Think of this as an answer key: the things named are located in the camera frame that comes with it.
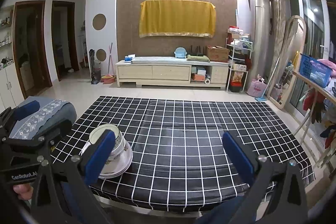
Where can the upright vacuum cleaner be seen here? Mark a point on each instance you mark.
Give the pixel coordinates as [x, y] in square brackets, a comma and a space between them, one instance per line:
[94, 67]

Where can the white paper roll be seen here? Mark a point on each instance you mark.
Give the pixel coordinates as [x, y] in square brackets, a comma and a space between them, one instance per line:
[207, 81]

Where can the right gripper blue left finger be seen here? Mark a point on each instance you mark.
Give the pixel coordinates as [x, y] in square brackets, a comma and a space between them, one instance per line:
[93, 165]

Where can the green patterned bowl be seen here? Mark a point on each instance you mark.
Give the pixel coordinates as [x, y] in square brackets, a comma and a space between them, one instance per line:
[105, 138]

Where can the red broom and dustpan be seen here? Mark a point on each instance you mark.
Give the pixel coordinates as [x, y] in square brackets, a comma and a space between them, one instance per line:
[109, 78]

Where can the green folded cloth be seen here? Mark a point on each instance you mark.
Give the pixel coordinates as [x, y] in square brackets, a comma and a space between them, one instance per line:
[202, 58]

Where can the person's left hand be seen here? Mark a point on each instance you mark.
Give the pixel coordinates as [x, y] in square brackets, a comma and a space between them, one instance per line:
[23, 191]

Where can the pink gift bag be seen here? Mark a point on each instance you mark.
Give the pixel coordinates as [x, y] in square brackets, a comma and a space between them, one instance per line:
[256, 87]

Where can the grey embroidered cushion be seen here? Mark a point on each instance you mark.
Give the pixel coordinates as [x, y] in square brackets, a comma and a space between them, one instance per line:
[50, 112]

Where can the cream TV cabinet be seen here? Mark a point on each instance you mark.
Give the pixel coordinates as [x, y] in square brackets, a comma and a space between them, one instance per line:
[170, 71]

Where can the black white checkered tablecloth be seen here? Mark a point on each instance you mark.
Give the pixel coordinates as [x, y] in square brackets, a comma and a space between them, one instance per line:
[179, 163]

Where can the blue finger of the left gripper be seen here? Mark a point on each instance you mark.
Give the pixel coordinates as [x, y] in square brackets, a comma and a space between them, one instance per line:
[26, 110]

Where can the light blue plastic basket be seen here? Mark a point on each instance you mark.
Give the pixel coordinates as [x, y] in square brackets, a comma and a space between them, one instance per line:
[180, 53]

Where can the blue plastic crate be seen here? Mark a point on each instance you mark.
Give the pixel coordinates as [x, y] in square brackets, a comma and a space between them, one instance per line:
[315, 71]

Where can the silver standing air conditioner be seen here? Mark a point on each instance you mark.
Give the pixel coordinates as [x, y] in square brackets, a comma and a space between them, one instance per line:
[260, 10]

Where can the plain white bowl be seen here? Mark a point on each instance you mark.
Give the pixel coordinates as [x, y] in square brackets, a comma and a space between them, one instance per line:
[115, 155]

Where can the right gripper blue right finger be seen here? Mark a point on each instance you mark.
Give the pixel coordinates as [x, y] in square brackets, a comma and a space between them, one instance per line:
[241, 157]

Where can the leaning arched mirror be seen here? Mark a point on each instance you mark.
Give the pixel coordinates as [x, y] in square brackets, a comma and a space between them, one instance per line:
[283, 78]

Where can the brown floral white plate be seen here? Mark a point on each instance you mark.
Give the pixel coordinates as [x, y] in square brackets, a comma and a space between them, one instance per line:
[114, 169]

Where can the yellow cloth covered television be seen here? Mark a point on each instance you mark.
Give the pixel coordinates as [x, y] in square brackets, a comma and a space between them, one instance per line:
[177, 18]

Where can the pink cloth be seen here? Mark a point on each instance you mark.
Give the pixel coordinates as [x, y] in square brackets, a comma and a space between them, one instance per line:
[329, 64]

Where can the brown cardboard box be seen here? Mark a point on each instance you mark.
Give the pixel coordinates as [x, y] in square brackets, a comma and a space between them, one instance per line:
[218, 54]

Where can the white metal shelf rack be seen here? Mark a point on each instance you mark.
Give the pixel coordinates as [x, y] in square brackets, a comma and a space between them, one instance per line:
[240, 48]

